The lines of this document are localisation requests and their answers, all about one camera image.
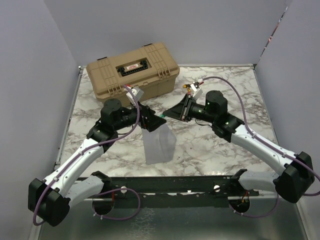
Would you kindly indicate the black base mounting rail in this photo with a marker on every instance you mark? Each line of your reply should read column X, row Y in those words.
column 173, row 191

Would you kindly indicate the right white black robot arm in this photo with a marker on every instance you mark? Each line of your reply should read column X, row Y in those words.
column 292, row 174

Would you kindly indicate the grey translucent envelope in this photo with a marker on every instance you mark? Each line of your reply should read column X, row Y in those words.
column 159, row 145

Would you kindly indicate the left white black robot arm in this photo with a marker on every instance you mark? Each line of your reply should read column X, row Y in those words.
column 52, row 198

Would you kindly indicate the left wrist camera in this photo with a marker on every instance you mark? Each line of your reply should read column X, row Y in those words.
column 136, row 92

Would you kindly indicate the tan plastic toolbox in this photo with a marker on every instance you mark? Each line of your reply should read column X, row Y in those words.
column 150, row 68

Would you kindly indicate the aluminium frame rail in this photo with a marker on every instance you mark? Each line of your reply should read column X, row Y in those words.
column 35, row 230

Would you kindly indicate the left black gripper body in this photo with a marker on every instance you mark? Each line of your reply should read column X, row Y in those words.
column 142, row 119

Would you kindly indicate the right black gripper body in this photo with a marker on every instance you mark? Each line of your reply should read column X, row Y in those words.
column 192, row 103

